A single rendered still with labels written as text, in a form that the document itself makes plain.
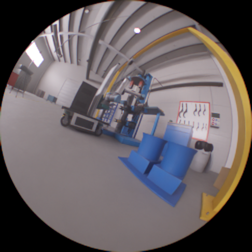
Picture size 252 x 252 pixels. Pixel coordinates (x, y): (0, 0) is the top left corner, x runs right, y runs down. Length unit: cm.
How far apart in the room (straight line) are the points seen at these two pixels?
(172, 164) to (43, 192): 73
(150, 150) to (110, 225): 63
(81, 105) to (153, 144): 121
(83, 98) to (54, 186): 125
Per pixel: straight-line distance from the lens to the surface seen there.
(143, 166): 71
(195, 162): 196
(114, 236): 36
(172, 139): 201
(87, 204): 38
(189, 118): 334
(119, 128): 224
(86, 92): 139
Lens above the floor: 34
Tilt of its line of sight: 2 degrees up
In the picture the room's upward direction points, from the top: 21 degrees clockwise
